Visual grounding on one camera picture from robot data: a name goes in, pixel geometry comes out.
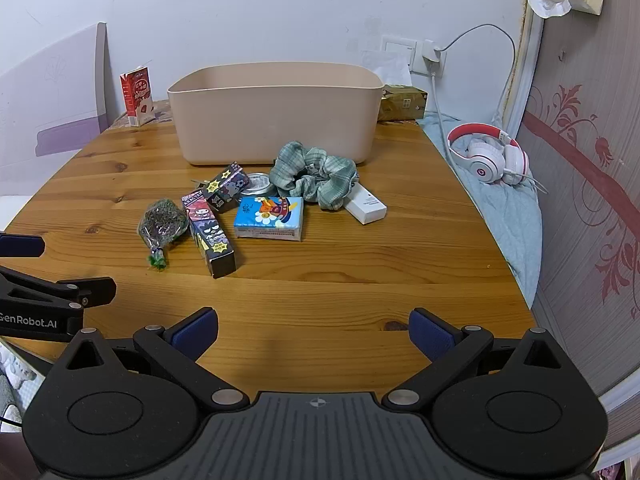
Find grey-blue blanket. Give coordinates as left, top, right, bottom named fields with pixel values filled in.
left=422, top=112, right=543, bottom=311

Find purple and white board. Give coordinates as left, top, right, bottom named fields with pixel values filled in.
left=0, top=22, right=111, bottom=196

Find printed cloth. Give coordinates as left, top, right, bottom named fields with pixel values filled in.
left=0, top=342, right=46, bottom=411

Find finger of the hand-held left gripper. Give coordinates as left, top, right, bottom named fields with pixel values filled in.
left=0, top=265, right=117, bottom=309
left=0, top=231, right=46, bottom=257

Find dried herb bag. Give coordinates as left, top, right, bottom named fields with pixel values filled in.
left=137, top=198, right=190, bottom=272

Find blue cartoon tissue pack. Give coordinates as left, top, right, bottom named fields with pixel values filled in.
left=234, top=196, right=305, bottom=242

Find cartoon printed box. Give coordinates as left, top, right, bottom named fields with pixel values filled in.
left=181, top=191, right=237, bottom=279

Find round metal tin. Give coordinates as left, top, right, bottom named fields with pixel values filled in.
left=240, top=172, right=277, bottom=198

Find small white box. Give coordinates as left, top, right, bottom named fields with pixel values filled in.
left=342, top=182, right=388, bottom=224

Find white charging cable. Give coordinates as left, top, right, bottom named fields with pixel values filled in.
left=431, top=23, right=517, bottom=128

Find white and red headphones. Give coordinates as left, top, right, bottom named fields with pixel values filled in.
left=446, top=123, right=549, bottom=195

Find green plaid scrunchie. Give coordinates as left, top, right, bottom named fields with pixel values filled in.
left=269, top=141, right=360, bottom=211

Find white charger plug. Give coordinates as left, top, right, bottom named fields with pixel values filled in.
left=419, top=39, right=447, bottom=78

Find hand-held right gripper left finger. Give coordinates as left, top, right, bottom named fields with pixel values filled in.
left=50, top=306, right=252, bottom=409

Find beige plastic storage bin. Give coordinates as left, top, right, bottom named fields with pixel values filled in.
left=167, top=62, right=384, bottom=167

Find red milk carton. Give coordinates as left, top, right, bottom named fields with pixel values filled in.
left=119, top=66, right=156, bottom=127

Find small dark striped packet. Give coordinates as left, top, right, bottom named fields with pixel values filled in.
left=200, top=162, right=251, bottom=213

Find white plastic bag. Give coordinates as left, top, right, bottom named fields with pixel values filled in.
left=359, top=49, right=414, bottom=87

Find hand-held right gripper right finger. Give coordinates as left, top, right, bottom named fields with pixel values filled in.
left=381, top=307, right=581, bottom=409

